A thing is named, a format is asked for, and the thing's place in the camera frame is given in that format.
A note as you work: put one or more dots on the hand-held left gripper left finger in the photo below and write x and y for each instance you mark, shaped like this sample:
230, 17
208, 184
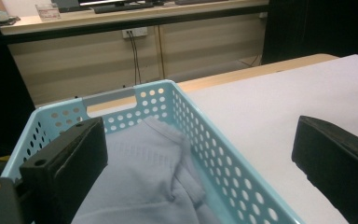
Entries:
65, 168

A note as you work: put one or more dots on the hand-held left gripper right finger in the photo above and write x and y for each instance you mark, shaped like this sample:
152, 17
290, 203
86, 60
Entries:
335, 161

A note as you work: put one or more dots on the light blue garment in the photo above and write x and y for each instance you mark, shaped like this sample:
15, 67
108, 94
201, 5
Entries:
149, 174

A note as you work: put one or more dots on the light blue perforated plastic basket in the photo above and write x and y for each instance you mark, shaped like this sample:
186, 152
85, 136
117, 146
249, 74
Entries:
227, 161

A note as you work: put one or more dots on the white table cover sheet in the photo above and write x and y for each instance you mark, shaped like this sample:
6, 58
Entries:
279, 99

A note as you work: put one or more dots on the black curtain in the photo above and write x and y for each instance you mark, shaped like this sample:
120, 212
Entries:
0, 102
320, 28

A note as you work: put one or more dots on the clear plastic box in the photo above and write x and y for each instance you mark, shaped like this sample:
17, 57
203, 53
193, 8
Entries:
48, 11

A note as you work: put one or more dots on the wooden background desk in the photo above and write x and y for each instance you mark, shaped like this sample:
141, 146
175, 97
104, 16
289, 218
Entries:
136, 17

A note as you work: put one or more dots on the black keyboard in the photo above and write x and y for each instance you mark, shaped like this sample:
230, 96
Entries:
122, 7

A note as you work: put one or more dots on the white wall socket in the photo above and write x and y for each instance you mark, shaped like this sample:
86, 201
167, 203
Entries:
135, 32

